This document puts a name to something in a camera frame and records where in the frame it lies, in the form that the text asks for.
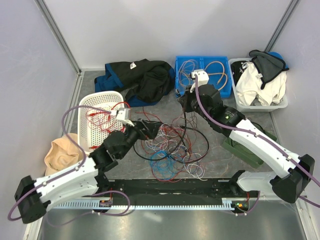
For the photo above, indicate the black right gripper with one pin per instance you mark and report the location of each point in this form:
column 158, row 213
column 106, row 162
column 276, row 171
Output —
column 185, row 100

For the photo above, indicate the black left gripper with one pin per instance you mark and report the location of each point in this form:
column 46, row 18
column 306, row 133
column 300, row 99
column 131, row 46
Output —
column 151, row 130

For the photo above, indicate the black cable teal connector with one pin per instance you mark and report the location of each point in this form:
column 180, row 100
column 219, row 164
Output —
column 181, row 132

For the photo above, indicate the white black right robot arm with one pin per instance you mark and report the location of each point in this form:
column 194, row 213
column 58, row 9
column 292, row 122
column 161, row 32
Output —
column 290, row 173

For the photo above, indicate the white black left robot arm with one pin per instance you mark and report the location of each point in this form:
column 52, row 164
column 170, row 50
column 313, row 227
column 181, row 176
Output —
column 35, row 197

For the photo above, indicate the blue plastic bin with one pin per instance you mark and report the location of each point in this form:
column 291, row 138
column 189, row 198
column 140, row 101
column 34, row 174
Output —
column 217, row 68

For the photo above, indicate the black blue jacket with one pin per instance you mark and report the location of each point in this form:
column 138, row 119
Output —
column 146, row 81

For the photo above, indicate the white perforated basket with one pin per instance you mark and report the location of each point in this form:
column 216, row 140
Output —
column 93, row 123

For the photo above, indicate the green plastic tray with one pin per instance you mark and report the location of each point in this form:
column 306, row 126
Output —
column 242, row 152

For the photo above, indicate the white cloth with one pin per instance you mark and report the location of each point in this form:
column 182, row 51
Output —
column 249, row 85

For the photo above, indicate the grey black cloth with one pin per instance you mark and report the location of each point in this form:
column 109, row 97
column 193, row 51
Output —
column 268, row 65

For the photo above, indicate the beige bucket hat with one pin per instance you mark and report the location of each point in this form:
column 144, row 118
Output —
column 62, row 154

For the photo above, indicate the grey laundry basket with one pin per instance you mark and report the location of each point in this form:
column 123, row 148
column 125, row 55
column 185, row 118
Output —
column 255, row 107

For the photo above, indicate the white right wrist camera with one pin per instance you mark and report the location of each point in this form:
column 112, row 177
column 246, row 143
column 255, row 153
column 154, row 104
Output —
column 200, row 77

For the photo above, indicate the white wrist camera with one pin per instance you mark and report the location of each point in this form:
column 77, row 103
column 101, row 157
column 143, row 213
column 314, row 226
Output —
column 122, row 115
column 200, row 77

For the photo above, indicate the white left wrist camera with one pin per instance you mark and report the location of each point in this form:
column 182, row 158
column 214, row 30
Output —
column 122, row 115

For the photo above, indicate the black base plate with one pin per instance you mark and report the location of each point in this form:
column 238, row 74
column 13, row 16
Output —
column 184, row 190

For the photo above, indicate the slotted cable duct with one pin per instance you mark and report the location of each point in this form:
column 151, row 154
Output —
column 99, row 204

